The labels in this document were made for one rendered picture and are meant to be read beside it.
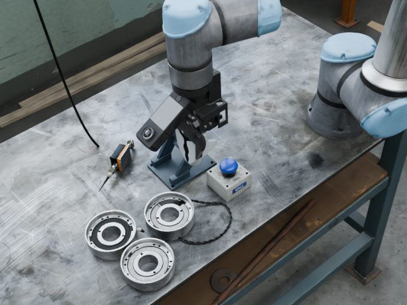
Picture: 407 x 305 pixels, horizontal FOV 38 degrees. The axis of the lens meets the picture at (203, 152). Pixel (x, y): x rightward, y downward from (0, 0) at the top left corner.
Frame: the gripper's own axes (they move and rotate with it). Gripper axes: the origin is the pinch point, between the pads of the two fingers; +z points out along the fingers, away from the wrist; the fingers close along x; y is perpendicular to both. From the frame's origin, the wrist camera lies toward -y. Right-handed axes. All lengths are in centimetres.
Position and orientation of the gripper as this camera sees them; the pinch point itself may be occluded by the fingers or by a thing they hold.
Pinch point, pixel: (189, 162)
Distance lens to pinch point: 116.2
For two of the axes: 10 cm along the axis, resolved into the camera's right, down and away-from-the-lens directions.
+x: -6.3, -5.4, 5.6
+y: 7.8, -4.8, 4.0
